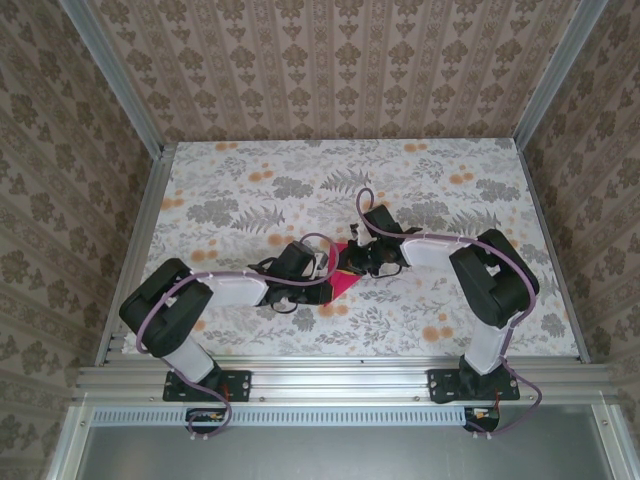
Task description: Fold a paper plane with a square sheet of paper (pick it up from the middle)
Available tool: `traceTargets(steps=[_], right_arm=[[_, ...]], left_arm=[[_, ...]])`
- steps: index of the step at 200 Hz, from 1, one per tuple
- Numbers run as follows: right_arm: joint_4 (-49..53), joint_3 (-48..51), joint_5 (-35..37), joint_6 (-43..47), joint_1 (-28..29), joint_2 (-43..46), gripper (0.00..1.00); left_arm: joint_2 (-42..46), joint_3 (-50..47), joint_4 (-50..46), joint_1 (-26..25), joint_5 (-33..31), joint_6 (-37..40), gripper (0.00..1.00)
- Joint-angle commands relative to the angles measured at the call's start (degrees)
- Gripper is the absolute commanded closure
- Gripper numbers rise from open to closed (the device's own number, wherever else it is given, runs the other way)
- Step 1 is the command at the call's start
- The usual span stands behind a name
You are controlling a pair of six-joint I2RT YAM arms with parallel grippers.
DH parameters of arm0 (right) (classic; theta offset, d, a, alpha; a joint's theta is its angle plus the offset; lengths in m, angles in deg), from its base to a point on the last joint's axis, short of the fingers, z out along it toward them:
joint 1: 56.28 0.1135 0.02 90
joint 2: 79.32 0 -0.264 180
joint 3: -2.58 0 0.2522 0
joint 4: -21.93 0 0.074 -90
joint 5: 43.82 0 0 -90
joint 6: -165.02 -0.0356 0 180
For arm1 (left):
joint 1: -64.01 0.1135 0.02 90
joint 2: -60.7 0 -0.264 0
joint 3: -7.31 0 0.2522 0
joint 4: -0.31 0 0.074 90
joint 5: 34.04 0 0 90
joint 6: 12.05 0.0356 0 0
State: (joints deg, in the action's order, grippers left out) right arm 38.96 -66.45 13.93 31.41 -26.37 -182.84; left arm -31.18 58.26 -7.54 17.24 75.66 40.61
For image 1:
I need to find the pink cloth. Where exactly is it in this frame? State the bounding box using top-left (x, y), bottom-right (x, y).
top-left (322, 242), bottom-right (362, 306)

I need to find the floral printed table cover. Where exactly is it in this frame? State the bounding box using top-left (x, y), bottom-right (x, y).
top-left (119, 139), bottom-right (584, 357)

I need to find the grey metal panel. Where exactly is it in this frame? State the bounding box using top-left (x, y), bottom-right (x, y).
top-left (74, 423), bottom-right (619, 480)

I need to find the black connector box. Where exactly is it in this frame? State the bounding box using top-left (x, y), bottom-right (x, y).
top-left (185, 407), bottom-right (230, 435)
top-left (463, 405), bottom-right (502, 434)

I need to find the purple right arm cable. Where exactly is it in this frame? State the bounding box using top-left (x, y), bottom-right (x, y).
top-left (355, 187), bottom-right (544, 436)

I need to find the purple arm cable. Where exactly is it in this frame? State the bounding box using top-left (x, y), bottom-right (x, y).
top-left (355, 187), bottom-right (544, 436)
top-left (135, 232), bottom-right (337, 444)

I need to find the wide aluminium base rail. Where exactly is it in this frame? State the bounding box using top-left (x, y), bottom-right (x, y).
top-left (73, 355), bottom-right (615, 407)

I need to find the slotted grey cable duct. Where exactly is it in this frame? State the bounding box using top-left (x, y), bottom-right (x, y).
top-left (92, 405), bottom-right (469, 427)

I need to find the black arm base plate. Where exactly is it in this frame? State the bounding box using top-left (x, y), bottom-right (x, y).
top-left (428, 368), bottom-right (522, 405)
top-left (163, 368), bottom-right (253, 404)

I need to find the aluminium side rail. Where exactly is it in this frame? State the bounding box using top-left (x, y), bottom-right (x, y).
top-left (94, 143), bottom-right (177, 364)
top-left (517, 142), bottom-right (592, 364)

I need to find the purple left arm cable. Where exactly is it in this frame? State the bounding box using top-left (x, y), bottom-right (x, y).
top-left (135, 232), bottom-right (337, 444)

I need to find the aluminium frame post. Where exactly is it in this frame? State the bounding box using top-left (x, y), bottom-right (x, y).
top-left (64, 0), bottom-right (169, 157)
top-left (514, 0), bottom-right (601, 146)

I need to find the aluminium lower frame bar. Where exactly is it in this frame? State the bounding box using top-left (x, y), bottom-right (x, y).
top-left (47, 404), bottom-right (96, 480)
top-left (592, 403), bottom-right (635, 480)

